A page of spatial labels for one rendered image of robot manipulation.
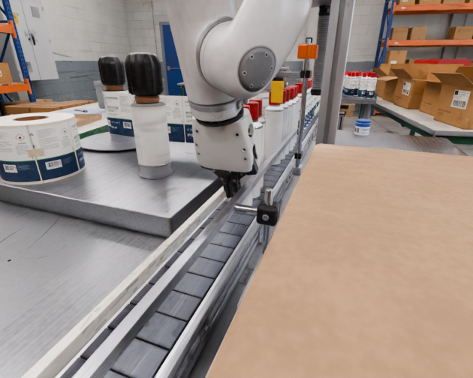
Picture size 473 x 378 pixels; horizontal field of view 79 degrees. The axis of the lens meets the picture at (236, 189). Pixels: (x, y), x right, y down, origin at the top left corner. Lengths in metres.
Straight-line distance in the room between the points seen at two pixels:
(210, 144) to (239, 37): 0.20
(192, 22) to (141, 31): 8.87
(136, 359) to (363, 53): 8.33
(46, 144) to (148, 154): 0.24
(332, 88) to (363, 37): 7.76
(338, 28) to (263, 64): 0.41
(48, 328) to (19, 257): 0.21
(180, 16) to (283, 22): 0.12
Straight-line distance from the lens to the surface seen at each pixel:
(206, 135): 0.46
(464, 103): 2.32
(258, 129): 0.58
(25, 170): 0.87
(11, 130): 0.85
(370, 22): 8.52
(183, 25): 0.38
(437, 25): 8.94
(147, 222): 0.62
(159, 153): 0.76
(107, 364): 0.26
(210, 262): 0.45
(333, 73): 0.72
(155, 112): 0.74
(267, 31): 0.33
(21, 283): 0.60
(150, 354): 0.35
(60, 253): 0.64
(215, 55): 0.33
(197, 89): 0.40
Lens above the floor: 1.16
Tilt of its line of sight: 24 degrees down
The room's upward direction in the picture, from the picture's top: straight up
